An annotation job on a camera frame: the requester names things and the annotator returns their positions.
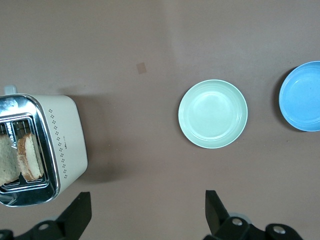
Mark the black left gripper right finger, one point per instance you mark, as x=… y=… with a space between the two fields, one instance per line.
x=217 y=220

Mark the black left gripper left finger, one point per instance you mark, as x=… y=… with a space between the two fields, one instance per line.
x=72 y=217

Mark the toasted white bread slice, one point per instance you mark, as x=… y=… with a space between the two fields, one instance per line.
x=7 y=160
x=28 y=157

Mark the pale green round plate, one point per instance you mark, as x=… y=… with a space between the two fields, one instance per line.
x=212 y=113

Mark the blue round plate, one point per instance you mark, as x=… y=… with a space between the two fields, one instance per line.
x=302 y=97

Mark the beige chrome two-slot toaster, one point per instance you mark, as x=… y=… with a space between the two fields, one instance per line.
x=67 y=140

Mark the small brown tape patch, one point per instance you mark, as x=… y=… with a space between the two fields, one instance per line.
x=141 y=68

